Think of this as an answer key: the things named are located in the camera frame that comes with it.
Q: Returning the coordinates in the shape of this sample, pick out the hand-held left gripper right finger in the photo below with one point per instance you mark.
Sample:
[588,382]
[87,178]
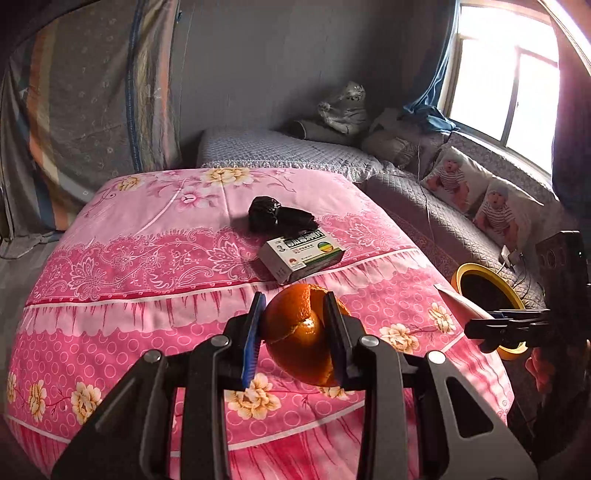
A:
[339,341]

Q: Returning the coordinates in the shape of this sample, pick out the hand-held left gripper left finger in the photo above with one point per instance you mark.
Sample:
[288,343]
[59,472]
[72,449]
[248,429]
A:
[251,341]

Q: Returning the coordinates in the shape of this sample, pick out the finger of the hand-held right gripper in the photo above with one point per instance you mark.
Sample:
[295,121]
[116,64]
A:
[521,314]
[489,330]

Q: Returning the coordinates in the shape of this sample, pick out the yellow rimmed bin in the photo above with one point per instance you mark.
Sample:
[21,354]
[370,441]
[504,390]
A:
[485,293]

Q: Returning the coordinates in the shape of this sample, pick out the orange peel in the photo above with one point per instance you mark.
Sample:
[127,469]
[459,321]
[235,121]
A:
[300,337]

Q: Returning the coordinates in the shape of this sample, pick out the white charger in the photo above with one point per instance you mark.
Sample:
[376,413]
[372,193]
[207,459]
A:
[509,257]

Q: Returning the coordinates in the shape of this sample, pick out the white medicine box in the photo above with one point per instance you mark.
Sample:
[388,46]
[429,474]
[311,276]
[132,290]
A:
[295,258]

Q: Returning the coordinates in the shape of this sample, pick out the dark purple curtain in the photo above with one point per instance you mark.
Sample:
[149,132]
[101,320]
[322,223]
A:
[572,161]

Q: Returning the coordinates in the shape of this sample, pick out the black plastic bag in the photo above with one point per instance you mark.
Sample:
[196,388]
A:
[263,212]

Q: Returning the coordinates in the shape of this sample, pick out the pink floral blanket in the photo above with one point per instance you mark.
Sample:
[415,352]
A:
[138,277]

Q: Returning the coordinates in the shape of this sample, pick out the baby print pillow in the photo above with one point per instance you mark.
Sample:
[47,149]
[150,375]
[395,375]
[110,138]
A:
[461,180]

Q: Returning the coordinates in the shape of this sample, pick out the grey quilted sofa cover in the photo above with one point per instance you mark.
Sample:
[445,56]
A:
[277,147]

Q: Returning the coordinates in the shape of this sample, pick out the window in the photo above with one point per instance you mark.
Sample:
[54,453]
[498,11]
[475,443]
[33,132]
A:
[485,83]

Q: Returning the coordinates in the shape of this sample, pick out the grey cloth pile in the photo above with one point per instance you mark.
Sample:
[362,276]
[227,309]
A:
[397,138]

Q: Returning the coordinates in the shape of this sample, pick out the grey rolled cushion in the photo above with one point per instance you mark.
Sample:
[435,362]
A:
[307,129]

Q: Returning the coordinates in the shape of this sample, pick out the blue curtain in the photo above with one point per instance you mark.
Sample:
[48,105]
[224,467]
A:
[434,92]

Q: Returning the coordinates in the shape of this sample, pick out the tiger plush toy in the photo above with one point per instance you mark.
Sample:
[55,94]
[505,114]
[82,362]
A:
[346,110]

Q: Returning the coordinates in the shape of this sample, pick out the striped patterned hanging cloth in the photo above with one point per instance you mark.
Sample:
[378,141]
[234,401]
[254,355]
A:
[83,115]

